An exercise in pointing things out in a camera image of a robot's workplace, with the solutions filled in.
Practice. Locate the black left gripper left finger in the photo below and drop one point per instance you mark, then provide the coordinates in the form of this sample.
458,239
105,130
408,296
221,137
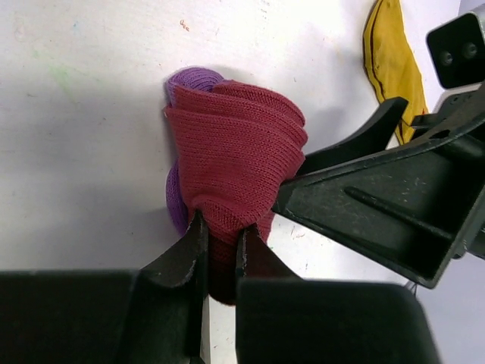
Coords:
156,314

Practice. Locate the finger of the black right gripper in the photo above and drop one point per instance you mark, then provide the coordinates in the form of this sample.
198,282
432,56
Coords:
411,209
373,136

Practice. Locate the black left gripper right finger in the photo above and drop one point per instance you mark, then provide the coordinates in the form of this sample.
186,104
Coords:
282,318

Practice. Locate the yellow patterned sock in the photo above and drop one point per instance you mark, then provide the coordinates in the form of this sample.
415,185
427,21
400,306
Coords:
390,64

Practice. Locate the maroon sock purple toe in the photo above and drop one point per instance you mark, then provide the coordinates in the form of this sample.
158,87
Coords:
236,144

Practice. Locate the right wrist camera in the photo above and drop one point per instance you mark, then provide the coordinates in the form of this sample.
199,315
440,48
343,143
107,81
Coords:
457,51

